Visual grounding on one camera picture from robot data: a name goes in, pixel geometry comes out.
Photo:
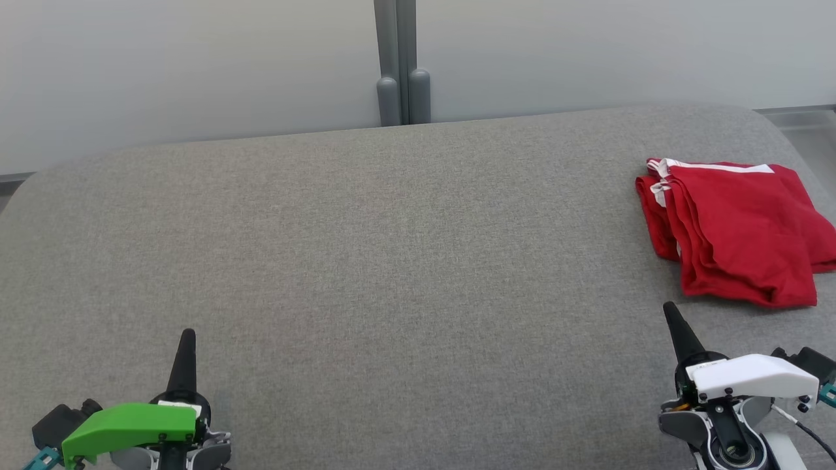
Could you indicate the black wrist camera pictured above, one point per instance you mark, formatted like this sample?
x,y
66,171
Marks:
x,y
816,362
55,421

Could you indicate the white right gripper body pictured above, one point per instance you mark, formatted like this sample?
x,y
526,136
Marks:
x,y
751,375

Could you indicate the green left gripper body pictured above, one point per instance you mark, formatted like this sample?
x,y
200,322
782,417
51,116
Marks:
x,y
130,424

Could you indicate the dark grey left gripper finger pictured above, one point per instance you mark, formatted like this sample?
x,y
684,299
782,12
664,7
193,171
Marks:
x,y
184,365

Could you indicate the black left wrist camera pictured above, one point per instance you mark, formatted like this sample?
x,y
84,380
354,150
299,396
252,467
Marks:
x,y
55,421

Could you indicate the red shorts with white stripe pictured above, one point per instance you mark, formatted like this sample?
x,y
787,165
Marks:
x,y
738,235

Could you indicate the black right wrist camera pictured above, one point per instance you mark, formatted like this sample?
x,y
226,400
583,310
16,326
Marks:
x,y
816,362

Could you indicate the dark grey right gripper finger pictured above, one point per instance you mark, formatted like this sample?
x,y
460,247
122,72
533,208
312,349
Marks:
x,y
682,336

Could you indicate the grey fabric sofa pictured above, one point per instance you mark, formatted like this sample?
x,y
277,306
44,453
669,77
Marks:
x,y
392,261

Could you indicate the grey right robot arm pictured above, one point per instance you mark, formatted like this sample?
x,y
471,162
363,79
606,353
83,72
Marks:
x,y
731,444

